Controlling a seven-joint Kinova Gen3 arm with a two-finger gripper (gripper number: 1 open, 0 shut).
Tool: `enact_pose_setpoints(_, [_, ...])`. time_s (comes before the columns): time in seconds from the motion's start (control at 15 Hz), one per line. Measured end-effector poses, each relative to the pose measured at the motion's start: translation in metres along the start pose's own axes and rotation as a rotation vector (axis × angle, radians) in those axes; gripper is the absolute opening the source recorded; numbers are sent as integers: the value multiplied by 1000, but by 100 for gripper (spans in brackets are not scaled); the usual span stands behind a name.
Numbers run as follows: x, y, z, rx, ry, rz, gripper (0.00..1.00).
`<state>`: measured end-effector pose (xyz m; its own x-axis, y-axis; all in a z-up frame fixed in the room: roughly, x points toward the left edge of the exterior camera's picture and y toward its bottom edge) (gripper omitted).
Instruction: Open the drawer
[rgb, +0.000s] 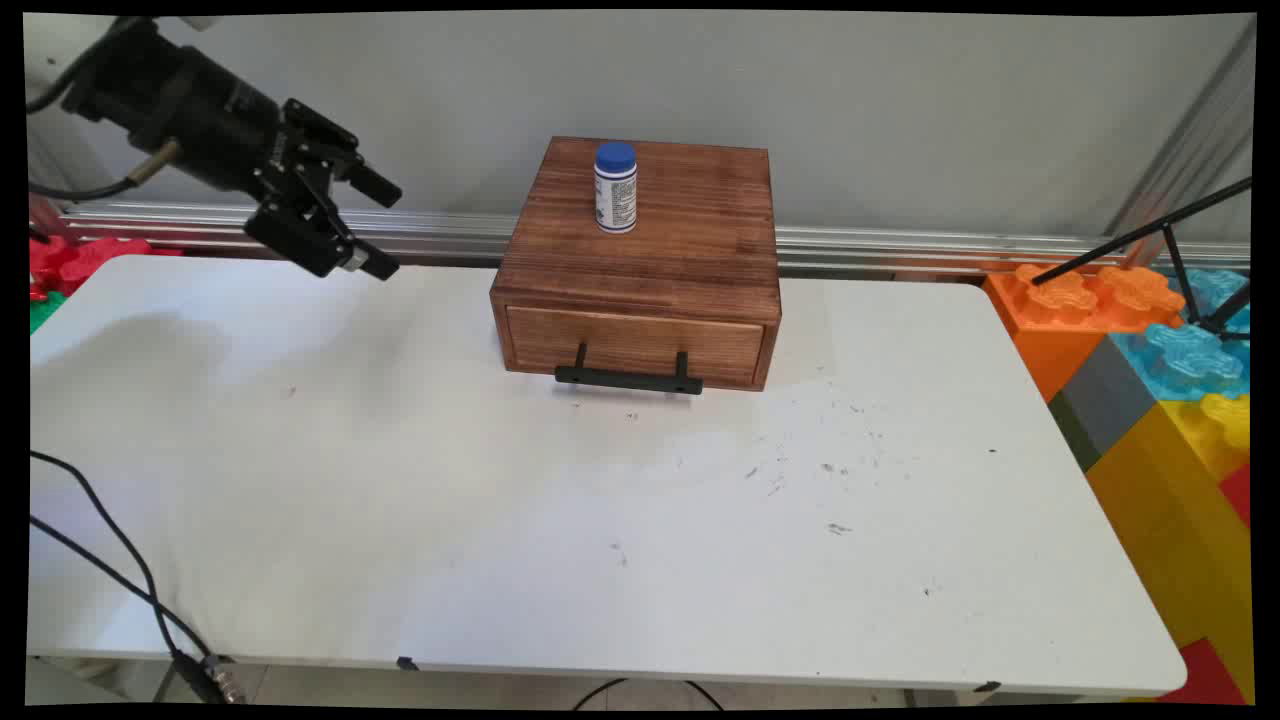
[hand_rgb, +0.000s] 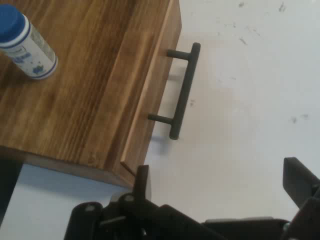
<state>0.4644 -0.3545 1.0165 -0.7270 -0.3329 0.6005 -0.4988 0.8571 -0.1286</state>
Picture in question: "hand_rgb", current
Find black bar drawer handle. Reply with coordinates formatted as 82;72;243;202
147;42;202;141

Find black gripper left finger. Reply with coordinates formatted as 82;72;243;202
63;164;221;240

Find white bottle with blue cap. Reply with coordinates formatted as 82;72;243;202
0;3;59;81

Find brown wooden cabinet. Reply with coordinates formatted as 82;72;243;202
0;0;183;190

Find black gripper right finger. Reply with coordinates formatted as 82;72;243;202
279;156;320;240

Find wooden drawer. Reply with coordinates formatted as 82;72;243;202
120;0;183;186

